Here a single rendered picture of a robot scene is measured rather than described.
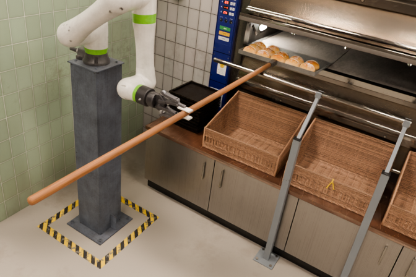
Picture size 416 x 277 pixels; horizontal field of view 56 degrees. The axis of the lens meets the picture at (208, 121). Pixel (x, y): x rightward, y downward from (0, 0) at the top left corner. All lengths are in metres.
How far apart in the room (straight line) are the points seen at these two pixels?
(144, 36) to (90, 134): 0.75
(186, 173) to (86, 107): 0.92
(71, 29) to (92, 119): 0.55
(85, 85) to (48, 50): 0.55
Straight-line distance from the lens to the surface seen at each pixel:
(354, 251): 2.48
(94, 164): 1.41
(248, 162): 2.56
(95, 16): 1.89
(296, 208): 2.51
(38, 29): 2.65
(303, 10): 2.66
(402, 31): 2.54
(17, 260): 2.80
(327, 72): 2.68
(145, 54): 1.97
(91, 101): 2.27
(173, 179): 2.96
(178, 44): 3.19
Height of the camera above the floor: 2.02
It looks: 28 degrees down
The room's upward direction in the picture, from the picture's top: 7 degrees clockwise
